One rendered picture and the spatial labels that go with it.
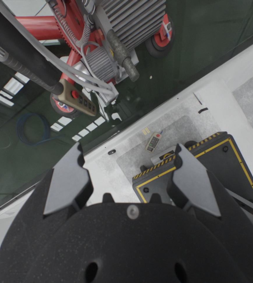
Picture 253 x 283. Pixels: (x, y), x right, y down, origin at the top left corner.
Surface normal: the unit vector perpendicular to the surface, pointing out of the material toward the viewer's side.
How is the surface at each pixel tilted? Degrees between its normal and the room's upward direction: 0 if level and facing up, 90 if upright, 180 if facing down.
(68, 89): 90
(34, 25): 36
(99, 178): 6
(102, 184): 6
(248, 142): 14
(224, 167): 0
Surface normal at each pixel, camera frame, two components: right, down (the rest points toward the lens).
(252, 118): -0.06, 0.07
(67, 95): 1.00, 0.06
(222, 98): 0.15, -0.06
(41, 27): 0.21, 0.70
